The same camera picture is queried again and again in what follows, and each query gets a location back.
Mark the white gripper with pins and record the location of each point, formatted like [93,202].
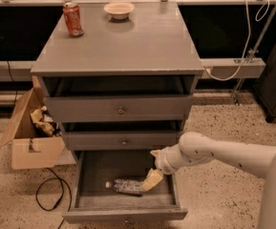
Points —
[163,162]

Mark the clear plastic water bottle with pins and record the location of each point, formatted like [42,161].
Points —
[125,186]

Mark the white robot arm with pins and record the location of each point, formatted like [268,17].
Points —
[194,149]

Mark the grey middle drawer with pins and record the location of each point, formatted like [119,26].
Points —
[90,141]

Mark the grey drawer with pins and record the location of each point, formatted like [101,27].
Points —
[90,141]
[116,108]
[94,201]

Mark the grey bottom drawer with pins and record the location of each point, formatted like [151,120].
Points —
[94,201]

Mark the grey drawer cabinet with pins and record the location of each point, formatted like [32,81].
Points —
[150,53]

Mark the grey top drawer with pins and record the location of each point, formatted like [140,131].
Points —
[116,108]

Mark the open cardboard box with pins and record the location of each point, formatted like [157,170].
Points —
[28,149]

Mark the crumpled wrappers in box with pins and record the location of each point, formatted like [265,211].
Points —
[42,120]

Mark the metal stand pole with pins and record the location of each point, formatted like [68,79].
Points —
[250,56]

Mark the white paper bowl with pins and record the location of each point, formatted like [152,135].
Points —
[119,10]

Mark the orange soda can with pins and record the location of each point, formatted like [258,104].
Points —
[72,18]

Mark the grey wall rail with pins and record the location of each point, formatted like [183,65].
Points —
[219,67]

